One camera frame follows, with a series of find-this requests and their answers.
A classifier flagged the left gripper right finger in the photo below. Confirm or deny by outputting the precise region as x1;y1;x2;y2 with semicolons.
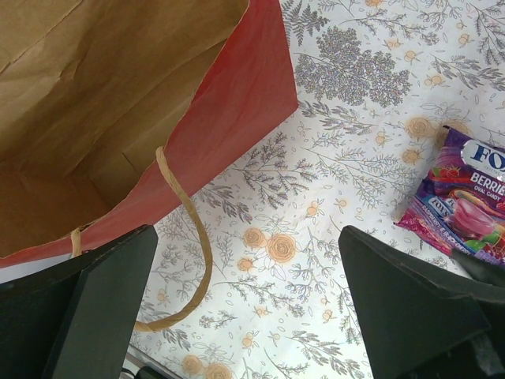
339;226;504;378

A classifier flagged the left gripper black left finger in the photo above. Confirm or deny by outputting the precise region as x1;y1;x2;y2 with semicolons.
1;226;158;378

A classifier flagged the red brown paper bag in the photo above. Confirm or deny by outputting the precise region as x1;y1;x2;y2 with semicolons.
1;1;297;332

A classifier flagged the floral table mat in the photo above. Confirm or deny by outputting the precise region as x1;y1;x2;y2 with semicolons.
125;1;504;378

